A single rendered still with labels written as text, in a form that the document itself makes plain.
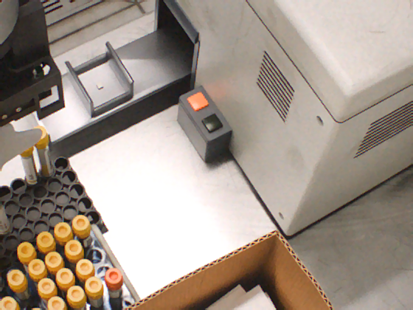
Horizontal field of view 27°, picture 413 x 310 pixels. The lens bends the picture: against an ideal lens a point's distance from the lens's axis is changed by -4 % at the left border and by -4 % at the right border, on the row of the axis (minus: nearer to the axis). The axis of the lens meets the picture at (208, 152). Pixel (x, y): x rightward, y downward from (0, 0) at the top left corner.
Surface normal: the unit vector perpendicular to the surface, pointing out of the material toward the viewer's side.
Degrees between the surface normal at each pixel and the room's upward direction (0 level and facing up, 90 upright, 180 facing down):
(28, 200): 0
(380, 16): 0
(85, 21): 0
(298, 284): 88
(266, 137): 90
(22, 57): 90
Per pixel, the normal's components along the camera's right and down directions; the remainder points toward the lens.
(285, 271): -0.83, 0.47
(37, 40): 0.52, 0.79
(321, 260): 0.07, -0.43
